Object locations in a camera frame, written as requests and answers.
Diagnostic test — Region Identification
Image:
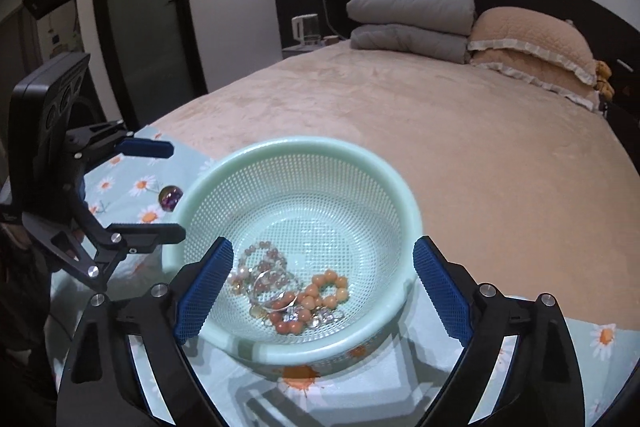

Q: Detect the orange bead bracelet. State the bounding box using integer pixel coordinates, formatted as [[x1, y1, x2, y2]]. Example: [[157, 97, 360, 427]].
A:
[[267, 270, 350, 335]]

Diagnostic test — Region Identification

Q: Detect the grey folded blanket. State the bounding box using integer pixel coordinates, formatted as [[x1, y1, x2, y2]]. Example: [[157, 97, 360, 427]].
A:
[[346, 0, 476, 37], [350, 24, 470, 64]]

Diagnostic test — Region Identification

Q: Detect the mint green plastic basket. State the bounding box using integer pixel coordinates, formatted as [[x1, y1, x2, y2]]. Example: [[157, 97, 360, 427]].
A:
[[162, 136, 422, 366]]

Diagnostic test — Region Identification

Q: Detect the daisy print blue cloth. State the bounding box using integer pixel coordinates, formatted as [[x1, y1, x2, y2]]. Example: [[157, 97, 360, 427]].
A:
[[44, 126, 626, 427]]

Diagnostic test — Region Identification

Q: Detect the dark glass door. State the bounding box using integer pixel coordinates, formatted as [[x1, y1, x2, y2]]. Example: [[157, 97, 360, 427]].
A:
[[92, 0, 207, 130]]

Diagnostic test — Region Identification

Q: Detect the crystal ring earring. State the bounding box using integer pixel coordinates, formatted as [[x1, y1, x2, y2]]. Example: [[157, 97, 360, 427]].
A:
[[282, 307, 345, 329]]

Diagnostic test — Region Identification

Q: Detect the lower grey folded blanket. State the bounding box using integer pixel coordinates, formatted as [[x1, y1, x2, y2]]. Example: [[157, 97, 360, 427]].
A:
[[350, 24, 470, 64]]

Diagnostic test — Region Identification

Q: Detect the pink bead necklace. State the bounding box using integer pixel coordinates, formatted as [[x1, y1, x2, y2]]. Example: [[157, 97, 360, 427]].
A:
[[229, 241, 292, 295]]

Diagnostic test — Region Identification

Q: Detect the silver hoop pearl bracelet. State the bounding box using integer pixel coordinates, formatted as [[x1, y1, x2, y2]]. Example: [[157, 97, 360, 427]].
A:
[[246, 271, 306, 310]]

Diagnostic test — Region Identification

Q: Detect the upper pink frilled pillow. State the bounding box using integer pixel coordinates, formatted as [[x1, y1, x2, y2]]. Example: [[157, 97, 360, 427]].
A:
[[468, 6, 596, 87]]

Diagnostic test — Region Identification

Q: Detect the lower pink frilled pillow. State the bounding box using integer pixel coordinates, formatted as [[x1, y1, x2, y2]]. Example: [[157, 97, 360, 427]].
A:
[[471, 49, 600, 113]]

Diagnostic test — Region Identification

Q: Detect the pink frilled pillow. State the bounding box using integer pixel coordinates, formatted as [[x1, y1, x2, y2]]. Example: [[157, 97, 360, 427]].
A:
[[468, 6, 596, 87], [471, 49, 600, 113]]

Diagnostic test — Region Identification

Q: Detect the beige bed cover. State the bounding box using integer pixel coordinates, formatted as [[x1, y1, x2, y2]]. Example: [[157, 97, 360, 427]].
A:
[[156, 43, 639, 329]]

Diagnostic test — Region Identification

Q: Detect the brown teddy bear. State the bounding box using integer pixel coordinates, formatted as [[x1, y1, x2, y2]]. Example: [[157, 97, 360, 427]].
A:
[[594, 61, 615, 102]]

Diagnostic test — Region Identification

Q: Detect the iridescent purple pendant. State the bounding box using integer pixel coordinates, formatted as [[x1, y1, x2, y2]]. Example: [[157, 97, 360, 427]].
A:
[[157, 185, 183, 212]]

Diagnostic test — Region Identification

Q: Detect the upper grey folded blanket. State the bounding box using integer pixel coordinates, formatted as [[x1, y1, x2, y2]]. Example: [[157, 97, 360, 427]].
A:
[[346, 0, 476, 37]]

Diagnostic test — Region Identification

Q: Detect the bedside table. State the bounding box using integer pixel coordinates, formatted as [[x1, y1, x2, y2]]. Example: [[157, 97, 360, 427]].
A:
[[282, 36, 343, 58]]

